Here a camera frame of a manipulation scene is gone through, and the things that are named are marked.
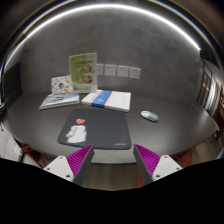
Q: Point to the green and white computer mouse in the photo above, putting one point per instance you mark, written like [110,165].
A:
[149,116]

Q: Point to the white wall socket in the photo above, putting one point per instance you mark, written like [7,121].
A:
[135,72]
[110,70]
[123,71]
[99,69]

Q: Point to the white book with blue stripe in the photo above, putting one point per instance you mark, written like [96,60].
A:
[115,100]

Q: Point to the white ceiling light strip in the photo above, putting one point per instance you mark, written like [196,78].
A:
[100,6]

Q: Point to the green standing leaflet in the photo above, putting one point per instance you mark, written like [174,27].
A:
[83,72]

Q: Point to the red metal chair frame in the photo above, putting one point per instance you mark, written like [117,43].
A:
[183,156]
[30,151]

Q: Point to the small white colourful card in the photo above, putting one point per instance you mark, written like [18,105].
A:
[61,84]

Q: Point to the black printed mouse pad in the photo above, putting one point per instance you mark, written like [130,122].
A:
[103,128]

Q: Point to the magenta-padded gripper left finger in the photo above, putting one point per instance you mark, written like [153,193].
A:
[78,160]

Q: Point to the grey striped booklet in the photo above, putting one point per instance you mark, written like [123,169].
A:
[59,100]

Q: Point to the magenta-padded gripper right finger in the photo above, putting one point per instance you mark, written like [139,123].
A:
[149,160]

